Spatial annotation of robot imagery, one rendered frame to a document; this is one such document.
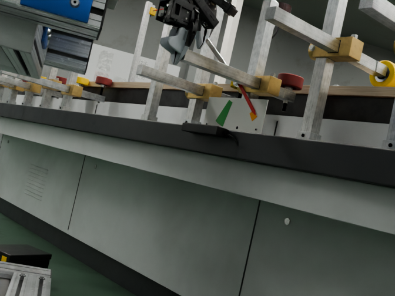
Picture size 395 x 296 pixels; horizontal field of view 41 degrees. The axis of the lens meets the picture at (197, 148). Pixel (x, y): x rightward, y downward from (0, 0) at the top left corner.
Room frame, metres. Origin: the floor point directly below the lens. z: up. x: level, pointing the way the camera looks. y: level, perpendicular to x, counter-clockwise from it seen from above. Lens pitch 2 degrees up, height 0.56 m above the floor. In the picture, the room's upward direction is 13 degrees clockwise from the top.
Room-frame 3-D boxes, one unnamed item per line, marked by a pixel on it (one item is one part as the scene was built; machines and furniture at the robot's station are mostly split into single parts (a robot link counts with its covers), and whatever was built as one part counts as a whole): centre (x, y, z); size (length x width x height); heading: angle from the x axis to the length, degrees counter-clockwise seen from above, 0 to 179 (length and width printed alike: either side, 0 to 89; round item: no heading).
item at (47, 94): (2.74, 0.82, 0.88); 0.04 x 0.04 x 0.48; 39
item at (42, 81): (2.48, 0.68, 0.80); 0.44 x 0.03 x 0.04; 129
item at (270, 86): (1.56, -0.14, 0.85); 0.14 x 0.06 x 0.05; 39
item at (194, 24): (1.33, 0.09, 0.90); 0.05 x 0.02 x 0.09; 39
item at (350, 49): (1.36, -0.29, 0.95); 0.14 x 0.06 x 0.05; 39
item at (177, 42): (1.32, 0.11, 0.86); 0.06 x 0.03 x 0.09; 129
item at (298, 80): (1.61, -0.23, 0.85); 0.08 x 0.08 x 0.11
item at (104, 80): (2.61, 0.52, 0.85); 0.08 x 0.08 x 0.11
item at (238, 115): (1.58, -0.08, 0.75); 0.26 x 0.01 x 0.10; 39
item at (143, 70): (1.70, 0.05, 0.82); 0.44 x 0.03 x 0.04; 129
